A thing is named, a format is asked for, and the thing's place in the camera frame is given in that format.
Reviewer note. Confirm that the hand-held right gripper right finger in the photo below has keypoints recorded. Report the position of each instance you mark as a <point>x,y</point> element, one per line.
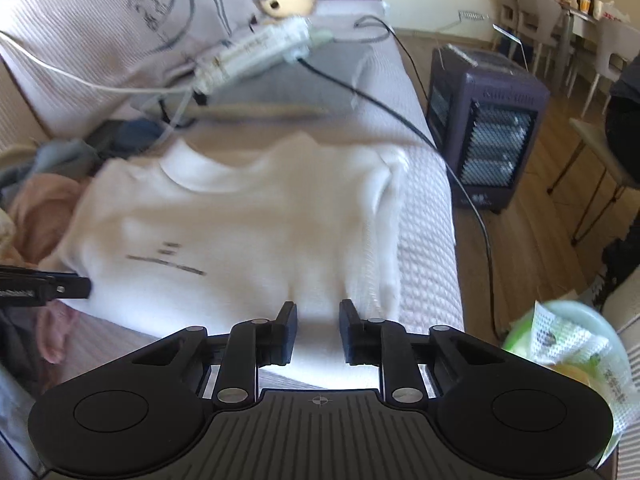
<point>348,335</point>

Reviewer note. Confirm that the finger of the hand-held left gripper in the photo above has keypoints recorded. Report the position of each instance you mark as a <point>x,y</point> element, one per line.
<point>55,287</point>

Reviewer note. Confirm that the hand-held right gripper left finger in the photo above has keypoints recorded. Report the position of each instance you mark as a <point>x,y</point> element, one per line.
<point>289,335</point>

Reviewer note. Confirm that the white sweater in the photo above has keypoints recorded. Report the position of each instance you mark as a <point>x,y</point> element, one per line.
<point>240,220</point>

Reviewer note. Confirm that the light blue garment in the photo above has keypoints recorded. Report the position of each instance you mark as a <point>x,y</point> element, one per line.
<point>55,157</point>

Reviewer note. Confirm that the pink garment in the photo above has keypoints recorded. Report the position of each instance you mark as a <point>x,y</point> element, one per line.
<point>40,210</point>

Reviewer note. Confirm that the dark blue garment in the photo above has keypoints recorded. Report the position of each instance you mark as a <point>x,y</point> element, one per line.
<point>135,135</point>

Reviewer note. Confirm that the light blue waste basket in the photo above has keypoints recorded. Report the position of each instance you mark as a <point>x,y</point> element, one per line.
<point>560,335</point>

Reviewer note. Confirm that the grey folded cloth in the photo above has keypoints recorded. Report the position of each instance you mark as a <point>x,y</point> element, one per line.
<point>300,85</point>

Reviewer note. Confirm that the dark purple electric heater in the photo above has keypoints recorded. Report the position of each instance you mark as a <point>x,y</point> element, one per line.
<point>480,110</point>

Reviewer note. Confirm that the white printed pillow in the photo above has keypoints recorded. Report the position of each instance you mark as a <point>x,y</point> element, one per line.
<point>100,20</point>

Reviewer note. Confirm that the white power strip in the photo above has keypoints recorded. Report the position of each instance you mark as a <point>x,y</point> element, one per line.
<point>255,50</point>

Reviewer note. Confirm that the small folding table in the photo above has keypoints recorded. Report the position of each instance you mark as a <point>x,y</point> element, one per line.
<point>595,145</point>

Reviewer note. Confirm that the grey dining chair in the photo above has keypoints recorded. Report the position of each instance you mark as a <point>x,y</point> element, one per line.
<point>537,5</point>
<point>505,0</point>

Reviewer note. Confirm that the white dining chair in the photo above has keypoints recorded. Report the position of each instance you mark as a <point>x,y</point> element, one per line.
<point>612,45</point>

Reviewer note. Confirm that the dining table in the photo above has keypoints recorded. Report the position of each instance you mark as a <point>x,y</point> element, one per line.
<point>580,17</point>

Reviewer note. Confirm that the wall vent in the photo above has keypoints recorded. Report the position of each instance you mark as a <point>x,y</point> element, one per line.
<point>472,15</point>

